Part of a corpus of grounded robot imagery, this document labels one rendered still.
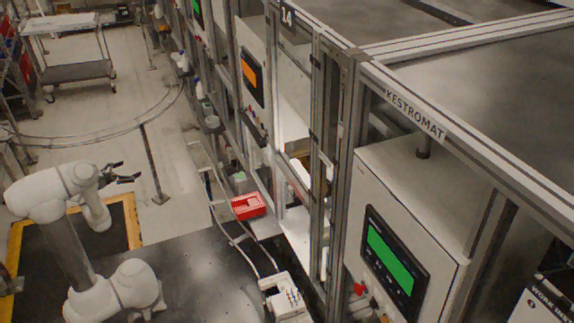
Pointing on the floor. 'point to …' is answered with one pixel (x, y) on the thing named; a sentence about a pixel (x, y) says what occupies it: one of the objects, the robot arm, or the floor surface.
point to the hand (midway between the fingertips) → (130, 168)
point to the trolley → (81, 72)
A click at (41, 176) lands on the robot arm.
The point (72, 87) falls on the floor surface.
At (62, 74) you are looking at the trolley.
